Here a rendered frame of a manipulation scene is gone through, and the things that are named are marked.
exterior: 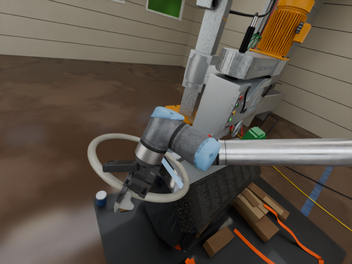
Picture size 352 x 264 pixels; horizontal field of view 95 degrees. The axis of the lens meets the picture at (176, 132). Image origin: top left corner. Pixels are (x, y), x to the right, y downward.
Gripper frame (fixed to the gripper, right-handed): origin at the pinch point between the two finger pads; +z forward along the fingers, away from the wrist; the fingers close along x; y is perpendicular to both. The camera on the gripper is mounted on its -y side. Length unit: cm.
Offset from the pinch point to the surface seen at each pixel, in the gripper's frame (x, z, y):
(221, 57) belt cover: 53, -70, 12
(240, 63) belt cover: 48, -70, 22
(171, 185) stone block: 61, 21, 24
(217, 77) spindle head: 58, -60, 16
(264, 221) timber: 121, 44, 151
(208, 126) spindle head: 66, -30, 27
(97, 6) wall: 515, -156, -377
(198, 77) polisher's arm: 142, -65, 5
